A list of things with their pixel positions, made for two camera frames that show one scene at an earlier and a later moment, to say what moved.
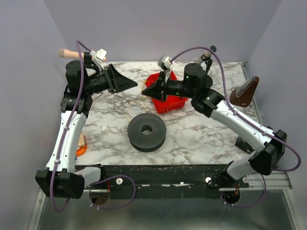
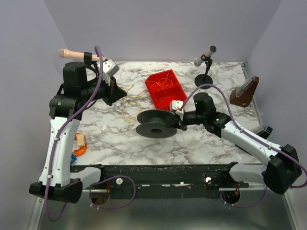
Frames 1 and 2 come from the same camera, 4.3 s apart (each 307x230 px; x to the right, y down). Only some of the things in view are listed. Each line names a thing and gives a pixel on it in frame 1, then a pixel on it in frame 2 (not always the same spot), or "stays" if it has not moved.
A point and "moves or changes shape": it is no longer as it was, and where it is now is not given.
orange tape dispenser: [82, 147] stays
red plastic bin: [171, 103] stays
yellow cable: [140, 99] -> [132, 106]
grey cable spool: [144, 143] moves or changes shape
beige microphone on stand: [64, 53] stays
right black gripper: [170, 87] -> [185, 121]
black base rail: [160, 181] stays
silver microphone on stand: [206, 57] stays
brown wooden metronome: [242, 95] stays
